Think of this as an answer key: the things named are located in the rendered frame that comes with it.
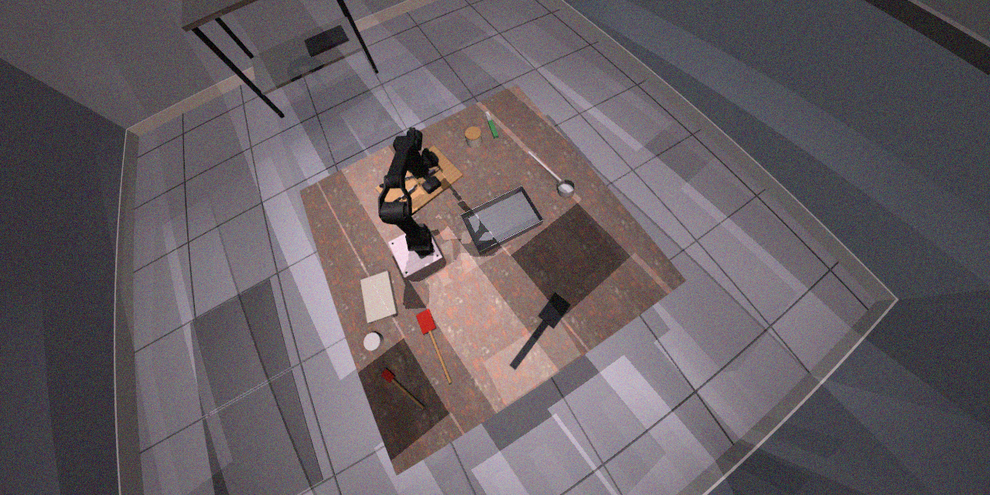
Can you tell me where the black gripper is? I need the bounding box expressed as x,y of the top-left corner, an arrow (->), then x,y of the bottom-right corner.
408,160 -> 441,194

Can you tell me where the grey cylinder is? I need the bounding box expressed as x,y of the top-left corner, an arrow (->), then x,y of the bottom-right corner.
364,333 -> 384,350

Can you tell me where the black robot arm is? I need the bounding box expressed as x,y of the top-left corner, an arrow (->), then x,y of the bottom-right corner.
378,128 -> 439,259

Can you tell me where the wooden board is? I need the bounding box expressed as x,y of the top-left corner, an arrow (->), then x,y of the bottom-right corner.
385,146 -> 463,215

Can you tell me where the grey saucepan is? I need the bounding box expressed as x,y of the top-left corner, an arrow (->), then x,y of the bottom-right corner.
528,151 -> 575,197

